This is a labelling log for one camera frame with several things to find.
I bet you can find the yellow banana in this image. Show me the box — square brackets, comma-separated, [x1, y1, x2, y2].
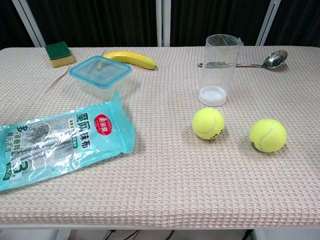
[103, 50, 158, 70]

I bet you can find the beige waffle tablecloth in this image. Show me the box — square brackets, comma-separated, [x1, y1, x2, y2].
[0, 46, 320, 226]

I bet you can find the green and yellow sponge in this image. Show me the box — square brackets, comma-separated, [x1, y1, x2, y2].
[44, 41, 75, 69]

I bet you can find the white slanted frame post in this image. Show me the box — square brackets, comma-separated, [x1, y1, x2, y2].
[255, 0, 282, 47]
[11, 0, 47, 48]

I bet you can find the steel ladle with black handle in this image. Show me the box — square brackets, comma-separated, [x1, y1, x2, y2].
[198, 49, 289, 70]

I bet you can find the teal cleaning cloth package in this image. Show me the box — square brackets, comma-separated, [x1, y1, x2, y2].
[0, 90, 137, 192]

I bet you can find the white upright frame post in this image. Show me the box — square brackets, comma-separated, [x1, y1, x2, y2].
[155, 0, 171, 48]

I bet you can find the yellow-green ball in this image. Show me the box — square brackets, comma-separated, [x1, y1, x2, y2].
[191, 106, 226, 140]
[249, 118, 287, 153]

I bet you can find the clear plastic cup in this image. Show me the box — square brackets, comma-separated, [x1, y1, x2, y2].
[198, 34, 243, 107]

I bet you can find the black pleated curtain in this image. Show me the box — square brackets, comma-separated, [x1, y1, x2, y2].
[0, 0, 320, 50]

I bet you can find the clear box with teal lid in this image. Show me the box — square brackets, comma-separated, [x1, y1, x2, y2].
[69, 55, 133, 102]

